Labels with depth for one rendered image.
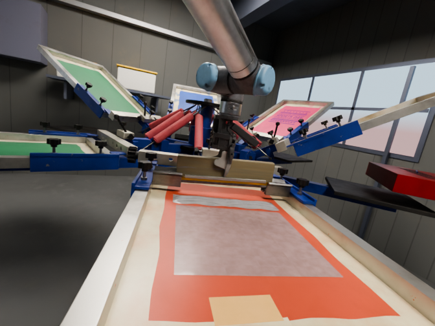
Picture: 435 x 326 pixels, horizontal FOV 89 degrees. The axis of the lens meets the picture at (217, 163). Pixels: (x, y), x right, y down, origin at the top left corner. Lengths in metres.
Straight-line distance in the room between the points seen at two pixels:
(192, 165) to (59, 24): 3.60
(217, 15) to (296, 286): 0.52
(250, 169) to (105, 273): 0.58
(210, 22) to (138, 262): 0.46
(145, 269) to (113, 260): 0.06
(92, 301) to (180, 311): 0.12
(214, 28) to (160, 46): 3.68
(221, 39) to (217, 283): 0.46
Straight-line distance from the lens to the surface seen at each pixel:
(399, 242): 3.23
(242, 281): 0.45
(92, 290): 0.36
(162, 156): 1.00
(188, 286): 0.42
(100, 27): 4.13
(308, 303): 0.46
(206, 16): 0.49
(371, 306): 0.52
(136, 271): 0.44
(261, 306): 0.41
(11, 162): 1.03
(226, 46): 0.52
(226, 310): 0.39
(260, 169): 0.83
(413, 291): 0.58
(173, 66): 4.16
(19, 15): 3.91
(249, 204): 0.76
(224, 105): 0.75
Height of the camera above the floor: 1.23
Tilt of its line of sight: 11 degrees down
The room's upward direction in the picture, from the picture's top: 9 degrees clockwise
